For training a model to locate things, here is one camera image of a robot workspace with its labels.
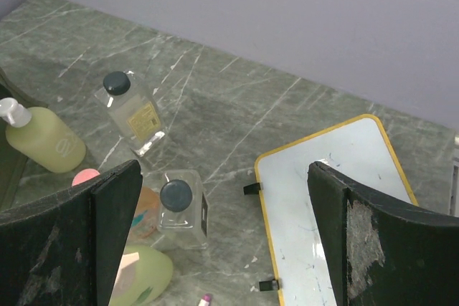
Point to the tall clear square bottle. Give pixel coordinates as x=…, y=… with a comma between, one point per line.
x=128, y=100

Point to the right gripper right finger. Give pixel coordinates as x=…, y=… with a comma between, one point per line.
x=381, y=250

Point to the orange bottle pink cap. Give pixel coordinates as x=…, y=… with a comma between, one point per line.
x=146, y=215

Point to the red whiteboard marker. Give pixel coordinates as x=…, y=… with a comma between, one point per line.
x=206, y=300

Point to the olive canvas bag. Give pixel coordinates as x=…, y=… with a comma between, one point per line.
x=12, y=161

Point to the green bottle peach cap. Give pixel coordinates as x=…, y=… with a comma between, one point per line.
x=144, y=273

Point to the yellow-green pump bottle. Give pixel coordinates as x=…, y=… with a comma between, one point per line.
x=42, y=136

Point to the yellow-framed whiteboard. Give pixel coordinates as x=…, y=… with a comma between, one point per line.
x=360, y=149

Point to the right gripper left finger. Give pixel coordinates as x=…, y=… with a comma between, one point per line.
x=65, y=248

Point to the short clear square bottle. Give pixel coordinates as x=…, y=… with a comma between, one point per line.
x=183, y=211

